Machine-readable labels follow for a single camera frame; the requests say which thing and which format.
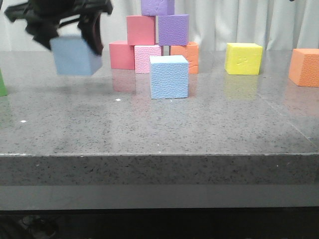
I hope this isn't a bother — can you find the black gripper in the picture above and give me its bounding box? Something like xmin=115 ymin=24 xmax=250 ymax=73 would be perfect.
xmin=4 ymin=0 xmax=113 ymax=55

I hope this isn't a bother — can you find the light blue foam block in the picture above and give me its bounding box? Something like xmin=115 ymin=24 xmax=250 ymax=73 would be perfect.
xmin=150 ymin=55 xmax=189 ymax=99
xmin=50 ymin=35 xmax=103 ymax=76

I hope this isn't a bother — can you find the lower red foam block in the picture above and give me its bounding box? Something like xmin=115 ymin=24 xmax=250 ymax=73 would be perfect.
xmin=109 ymin=40 xmax=135 ymax=70

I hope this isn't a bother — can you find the red foam block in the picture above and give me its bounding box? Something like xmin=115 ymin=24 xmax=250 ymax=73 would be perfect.
xmin=126 ymin=15 xmax=156 ymax=46
xmin=109 ymin=40 xmax=135 ymax=70

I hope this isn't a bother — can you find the upper red foam block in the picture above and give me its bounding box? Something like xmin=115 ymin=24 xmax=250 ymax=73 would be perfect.
xmin=126 ymin=15 xmax=156 ymax=46

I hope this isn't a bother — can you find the pink foam block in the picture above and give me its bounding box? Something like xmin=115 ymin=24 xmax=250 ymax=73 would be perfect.
xmin=134 ymin=44 xmax=163 ymax=73

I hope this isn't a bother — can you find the top purple foam block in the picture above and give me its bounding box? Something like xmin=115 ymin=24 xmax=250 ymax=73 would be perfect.
xmin=141 ymin=0 xmax=175 ymax=16

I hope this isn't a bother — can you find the purple foam block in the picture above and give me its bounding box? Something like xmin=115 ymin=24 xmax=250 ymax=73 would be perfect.
xmin=158 ymin=14 xmax=189 ymax=46
xmin=141 ymin=0 xmax=175 ymax=16

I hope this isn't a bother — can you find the green foam block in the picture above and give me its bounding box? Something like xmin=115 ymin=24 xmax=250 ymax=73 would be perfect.
xmin=0 ymin=70 xmax=7 ymax=97

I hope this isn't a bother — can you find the orange foam block centre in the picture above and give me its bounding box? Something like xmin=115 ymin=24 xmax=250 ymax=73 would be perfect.
xmin=169 ymin=41 xmax=199 ymax=74

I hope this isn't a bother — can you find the orange foam block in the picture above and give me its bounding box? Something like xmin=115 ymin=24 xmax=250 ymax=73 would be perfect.
xmin=169 ymin=41 xmax=199 ymax=74
xmin=289 ymin=48 xmax=319 ymax=87

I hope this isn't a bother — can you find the yellow foam block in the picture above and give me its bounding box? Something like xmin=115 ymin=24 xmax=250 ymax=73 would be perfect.
xmin=225 ymin=43 xmax=263 ymax=75

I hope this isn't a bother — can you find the white curtain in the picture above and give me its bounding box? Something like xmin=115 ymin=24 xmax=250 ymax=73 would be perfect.
xmin=0 ymin=0 xmax=319 ymax=51

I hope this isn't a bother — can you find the orange foam block right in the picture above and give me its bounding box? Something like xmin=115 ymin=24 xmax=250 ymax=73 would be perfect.
xmin=289 ymin=48 xmax=319 ymax=87

